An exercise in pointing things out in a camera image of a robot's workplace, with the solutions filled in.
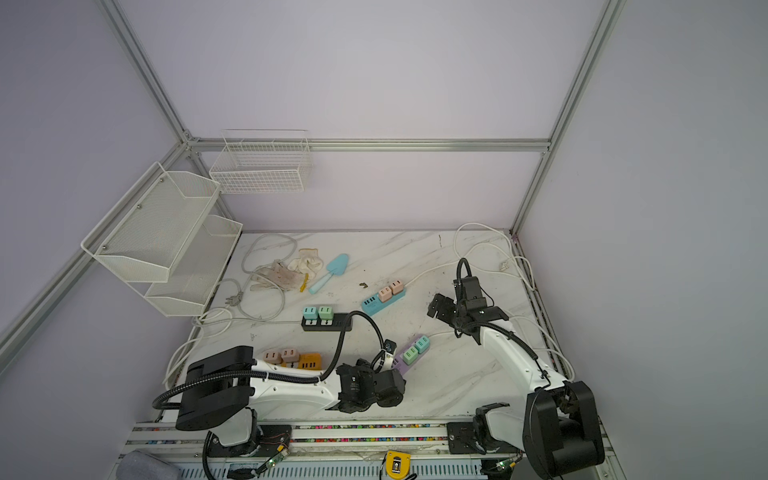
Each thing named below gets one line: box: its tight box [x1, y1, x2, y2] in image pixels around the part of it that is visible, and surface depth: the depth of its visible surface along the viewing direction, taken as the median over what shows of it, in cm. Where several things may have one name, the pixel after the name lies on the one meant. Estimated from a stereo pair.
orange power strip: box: [281, 353, 323, 371], surface depth 87 cm
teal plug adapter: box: [414, 335, 431, 354], surface depth 85 cm
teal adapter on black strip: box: [302, 306, 318, 320], surface depth 92 cm
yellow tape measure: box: [386, 450, 411, 480], surface depth 70 cm
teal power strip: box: [361, 288, 407, 316], surface depth 99 cm
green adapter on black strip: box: [318, 306, 334, 320], surface depth 92 cm
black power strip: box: [301, 313, 353, 331], surface depth 95 cm
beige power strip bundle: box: [250, 248, 324, 291], surface depth 109 cm
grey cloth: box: [116, 450, 182, 480], surface depth 69 cm
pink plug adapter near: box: [378, 286, 392, 303], surface depth 97 cm
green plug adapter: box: [403, 346, 419, 366], surface depth 83 cm
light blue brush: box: [308, 253, 349, 295], surface depth 113 cm
